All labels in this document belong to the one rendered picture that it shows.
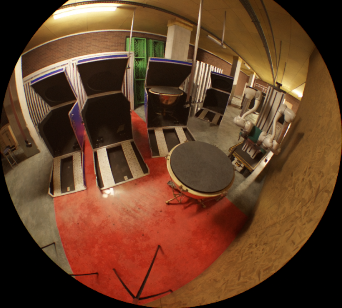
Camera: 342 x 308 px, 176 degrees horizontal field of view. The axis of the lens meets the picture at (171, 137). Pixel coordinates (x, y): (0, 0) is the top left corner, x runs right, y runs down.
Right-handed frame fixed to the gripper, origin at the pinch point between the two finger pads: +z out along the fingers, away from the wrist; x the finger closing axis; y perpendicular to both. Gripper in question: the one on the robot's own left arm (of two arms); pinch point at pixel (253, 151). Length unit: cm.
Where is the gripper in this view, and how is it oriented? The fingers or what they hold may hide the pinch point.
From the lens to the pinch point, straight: 199.4
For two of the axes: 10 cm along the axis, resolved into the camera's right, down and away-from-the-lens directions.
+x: 4.8, 5.5, -6.8
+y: -8.7, 2.0, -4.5
